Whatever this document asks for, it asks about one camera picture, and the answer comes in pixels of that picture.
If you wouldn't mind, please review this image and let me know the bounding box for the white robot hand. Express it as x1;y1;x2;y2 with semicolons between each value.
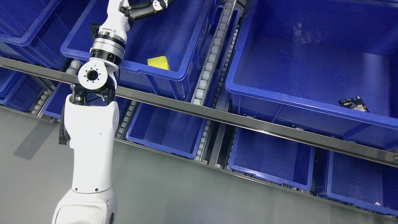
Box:
99;0;174;36

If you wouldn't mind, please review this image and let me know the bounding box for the yellow foam block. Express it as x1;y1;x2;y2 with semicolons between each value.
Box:
147;55;170;71

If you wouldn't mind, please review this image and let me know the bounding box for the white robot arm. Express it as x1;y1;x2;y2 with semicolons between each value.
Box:
52;0;173;224

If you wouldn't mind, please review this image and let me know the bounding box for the blue bin with block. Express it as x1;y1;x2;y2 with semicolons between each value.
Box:
60;0;223;101

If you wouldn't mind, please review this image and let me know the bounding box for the steel shelf rack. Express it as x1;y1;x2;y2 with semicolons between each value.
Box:
0;0;398;218

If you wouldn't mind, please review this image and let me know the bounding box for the blue bin lower middle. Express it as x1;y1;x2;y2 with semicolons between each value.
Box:
126;103;207;159

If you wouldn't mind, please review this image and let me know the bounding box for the blue bin upper left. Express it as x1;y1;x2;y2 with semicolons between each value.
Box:
0;0;94;70

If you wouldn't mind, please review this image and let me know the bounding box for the blue bin lower left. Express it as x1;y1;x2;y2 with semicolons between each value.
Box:
0;68;45;112

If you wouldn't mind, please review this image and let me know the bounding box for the large blue bin right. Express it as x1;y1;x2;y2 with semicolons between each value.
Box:
226;0;398;152

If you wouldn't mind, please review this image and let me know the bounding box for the small circuit board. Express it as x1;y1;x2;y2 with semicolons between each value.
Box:
338;96;370;113

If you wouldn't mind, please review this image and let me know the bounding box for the blue bin lower far right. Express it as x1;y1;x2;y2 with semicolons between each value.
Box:
314;149;398;216

